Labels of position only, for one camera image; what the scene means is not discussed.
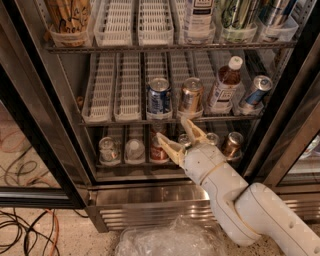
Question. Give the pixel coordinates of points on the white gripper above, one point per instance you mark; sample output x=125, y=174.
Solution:
x=202, y=161

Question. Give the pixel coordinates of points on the blue pepsi can shelf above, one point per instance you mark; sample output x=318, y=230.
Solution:
x=213, y=138
x=159, y=96

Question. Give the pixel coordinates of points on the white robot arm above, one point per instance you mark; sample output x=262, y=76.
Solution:
x=244, y=211

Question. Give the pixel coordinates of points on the green can front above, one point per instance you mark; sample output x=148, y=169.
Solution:
x=184, y=140

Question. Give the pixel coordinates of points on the blue pepsi can bottom shelf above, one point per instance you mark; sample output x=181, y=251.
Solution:
x=213, y=138

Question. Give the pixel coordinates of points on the red coke can front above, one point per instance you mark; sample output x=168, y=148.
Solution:
x=157, y=153

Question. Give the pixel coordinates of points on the red can behind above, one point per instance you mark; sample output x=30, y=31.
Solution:
x=158, y=128

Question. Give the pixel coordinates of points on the gold can bottom shelf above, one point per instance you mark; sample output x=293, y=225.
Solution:
x=232, y=144

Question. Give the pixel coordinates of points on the gold can shelf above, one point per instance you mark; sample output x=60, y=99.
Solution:
x=232, y=144
x=191, y=95

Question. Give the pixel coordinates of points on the gold can middle shelf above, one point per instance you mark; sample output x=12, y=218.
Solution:
x=191, y=95

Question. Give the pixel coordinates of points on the silver can bottom left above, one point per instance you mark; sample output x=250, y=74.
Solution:
x=108, y=149

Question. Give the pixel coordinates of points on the tilted blue silver can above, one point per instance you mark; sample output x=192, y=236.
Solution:
x=260, y=86

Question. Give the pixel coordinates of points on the right glass fridge door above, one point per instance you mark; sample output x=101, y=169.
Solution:
x=292, y=164

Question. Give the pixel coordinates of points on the glass fridge door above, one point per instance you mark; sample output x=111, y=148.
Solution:
x=292, y=164
x=32, y=174

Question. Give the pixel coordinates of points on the steel fridge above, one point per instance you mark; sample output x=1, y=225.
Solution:
x=53, y=82

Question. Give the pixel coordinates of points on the green can top shelf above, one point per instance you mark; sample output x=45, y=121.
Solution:
x=238, y=20

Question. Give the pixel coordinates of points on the white bottle top shelf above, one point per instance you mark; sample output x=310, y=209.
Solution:
x=198, y=24

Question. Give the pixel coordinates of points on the left glass fridge door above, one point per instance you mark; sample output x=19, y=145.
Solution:
x=32, y=174

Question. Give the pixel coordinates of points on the blue silver can top shelf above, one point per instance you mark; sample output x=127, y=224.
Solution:
x=273, y=17

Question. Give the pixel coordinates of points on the tan lacroix can top shelf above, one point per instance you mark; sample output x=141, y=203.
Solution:
x=70, y=19

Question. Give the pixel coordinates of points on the clear bottle white cap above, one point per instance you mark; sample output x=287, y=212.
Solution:
x=134, y=149

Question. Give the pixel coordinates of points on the white tray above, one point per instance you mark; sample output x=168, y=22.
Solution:
x=98, y=100
x=114, y=24
x=127, y=103
x=155, y=24

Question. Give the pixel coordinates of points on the brown tea bottle white cap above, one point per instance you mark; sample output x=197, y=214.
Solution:
x=227, y=81

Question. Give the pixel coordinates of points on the clear plastic bag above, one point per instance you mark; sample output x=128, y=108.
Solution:
x=182, y=237

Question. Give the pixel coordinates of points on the white tray middle far left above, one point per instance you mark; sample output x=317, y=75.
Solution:
x=98, y=100

